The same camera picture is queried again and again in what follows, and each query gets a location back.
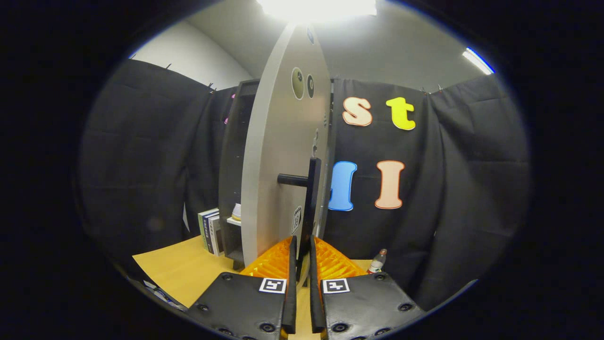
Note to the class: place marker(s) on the black backdrop cloth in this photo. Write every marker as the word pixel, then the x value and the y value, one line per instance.
pixel 448 189

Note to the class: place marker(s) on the white shoe with yellow sole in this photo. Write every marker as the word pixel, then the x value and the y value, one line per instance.
pixel 236 213

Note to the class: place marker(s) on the clear plastic bottle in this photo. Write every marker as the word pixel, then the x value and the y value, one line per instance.
pixel 376 263

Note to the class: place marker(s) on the small ceiling light panel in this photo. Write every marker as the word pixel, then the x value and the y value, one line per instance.
pixel 477 60

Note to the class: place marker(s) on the white printed sheet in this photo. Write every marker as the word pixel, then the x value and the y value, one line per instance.
pixel 160 295

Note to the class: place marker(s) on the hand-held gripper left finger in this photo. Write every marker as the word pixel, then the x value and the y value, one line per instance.
pixel 290 293

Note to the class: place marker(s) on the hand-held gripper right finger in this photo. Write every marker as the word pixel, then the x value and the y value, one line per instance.
pixel 315 293

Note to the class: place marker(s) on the dark blue book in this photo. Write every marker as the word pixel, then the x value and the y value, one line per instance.
pixel 209 233

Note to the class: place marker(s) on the green and white book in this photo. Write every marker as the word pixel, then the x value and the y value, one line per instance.
pixel 203 229

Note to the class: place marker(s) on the dark grey shoe cabinet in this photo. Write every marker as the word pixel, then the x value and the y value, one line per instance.
pixel 231 156

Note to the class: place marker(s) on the beige shoe cabinet door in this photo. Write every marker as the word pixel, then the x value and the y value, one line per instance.
pixel 278 141

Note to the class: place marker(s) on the large ceiling light panel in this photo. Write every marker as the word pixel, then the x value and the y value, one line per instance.
pixel 316 8

